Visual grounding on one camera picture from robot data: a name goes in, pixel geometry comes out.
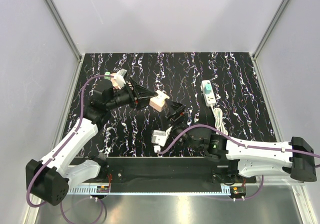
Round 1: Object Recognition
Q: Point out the white power strip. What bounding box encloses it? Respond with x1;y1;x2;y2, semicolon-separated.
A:
201;80;216;107

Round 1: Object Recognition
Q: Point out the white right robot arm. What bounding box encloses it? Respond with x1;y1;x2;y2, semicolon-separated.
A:
162;101;317;183

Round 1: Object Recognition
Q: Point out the light blue plug adapter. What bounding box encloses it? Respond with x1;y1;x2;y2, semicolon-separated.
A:
203;83;212;95

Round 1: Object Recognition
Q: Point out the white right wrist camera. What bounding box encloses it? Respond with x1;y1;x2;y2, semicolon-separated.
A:
151;127;172;153

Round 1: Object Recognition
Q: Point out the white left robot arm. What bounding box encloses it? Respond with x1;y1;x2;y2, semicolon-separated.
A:
25;75;157;208

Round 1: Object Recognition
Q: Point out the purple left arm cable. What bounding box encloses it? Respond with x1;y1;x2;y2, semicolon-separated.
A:
26;74;118;224

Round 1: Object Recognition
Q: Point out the beige cube adapter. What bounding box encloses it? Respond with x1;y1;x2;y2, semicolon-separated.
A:
149;90;170;112

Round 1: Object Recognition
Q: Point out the white coiled power cable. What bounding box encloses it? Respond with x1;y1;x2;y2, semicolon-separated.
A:
211;105;229;136

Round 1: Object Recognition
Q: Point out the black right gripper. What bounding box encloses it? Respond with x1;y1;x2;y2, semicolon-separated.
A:
160;98;200;153

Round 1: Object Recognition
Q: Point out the pink round power strip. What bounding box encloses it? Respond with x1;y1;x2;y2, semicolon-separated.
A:
110;73;126;89

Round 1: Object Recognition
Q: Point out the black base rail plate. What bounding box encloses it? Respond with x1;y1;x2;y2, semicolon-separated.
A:
72;157;256;185

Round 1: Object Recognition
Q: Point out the aluminium frame rail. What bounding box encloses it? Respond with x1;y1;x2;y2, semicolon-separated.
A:
32;165;305;196

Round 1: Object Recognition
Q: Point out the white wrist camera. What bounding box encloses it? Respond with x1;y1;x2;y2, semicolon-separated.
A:
151;127;172;153
113;69;128;89

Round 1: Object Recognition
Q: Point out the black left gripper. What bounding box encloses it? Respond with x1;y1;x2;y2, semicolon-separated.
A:
106;77;158;110

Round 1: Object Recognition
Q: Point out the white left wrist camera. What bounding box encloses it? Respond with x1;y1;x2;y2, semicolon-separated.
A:
113;69;128;89

